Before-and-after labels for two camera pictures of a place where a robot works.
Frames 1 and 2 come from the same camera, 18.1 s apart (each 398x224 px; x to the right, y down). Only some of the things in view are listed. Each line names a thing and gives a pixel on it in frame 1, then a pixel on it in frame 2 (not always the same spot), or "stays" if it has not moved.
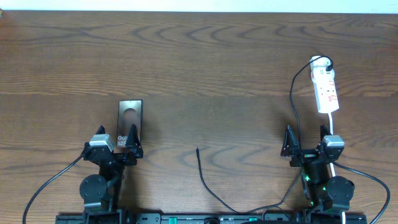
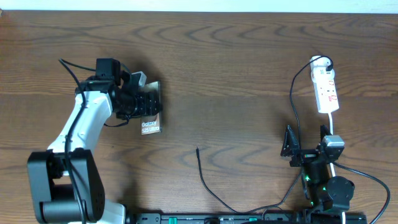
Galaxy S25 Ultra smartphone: [130, 112] -> [151, 122]
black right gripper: [291, 150] stays
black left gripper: [135, 147] -> [141, 111]
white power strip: [324, 84] stays
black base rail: [137, 218] stays
